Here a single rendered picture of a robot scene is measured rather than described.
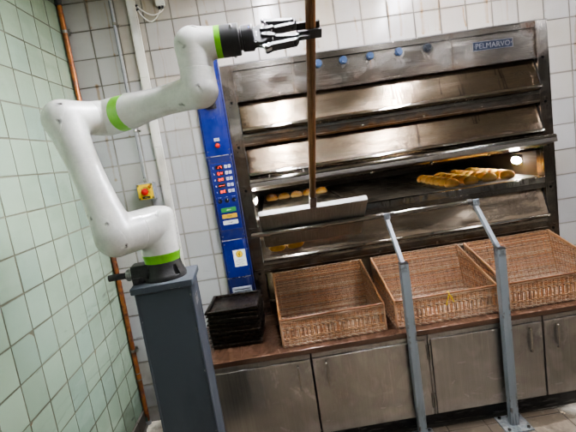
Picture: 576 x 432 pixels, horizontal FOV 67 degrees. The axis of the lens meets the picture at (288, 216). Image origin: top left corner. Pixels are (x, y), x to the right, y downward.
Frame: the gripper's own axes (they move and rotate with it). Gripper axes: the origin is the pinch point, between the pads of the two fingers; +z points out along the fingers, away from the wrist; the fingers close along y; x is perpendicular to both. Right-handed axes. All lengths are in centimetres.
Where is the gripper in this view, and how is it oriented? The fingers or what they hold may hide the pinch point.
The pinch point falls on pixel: (309, 29)
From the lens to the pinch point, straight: 140.7
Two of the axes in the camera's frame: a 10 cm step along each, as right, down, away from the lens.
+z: 9.9, -1.4, 0.2
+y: 1.4, 8.6, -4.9
